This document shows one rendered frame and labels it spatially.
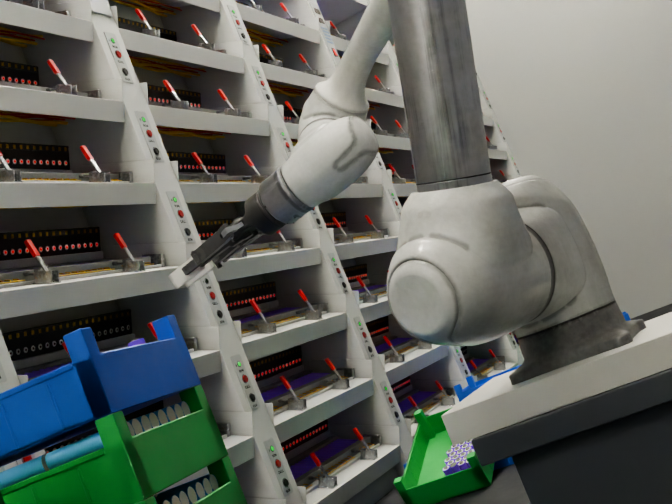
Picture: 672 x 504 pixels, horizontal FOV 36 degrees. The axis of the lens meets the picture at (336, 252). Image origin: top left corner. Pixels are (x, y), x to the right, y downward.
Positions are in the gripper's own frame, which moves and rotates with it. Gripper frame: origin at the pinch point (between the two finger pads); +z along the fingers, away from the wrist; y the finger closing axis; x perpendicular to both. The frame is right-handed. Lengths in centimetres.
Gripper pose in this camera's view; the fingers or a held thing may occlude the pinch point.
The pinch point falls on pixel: (191, 271)
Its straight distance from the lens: 184.1
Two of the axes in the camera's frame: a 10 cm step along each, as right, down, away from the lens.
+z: -7.5, 5.6, 3.6
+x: -5.4, -8.3, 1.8
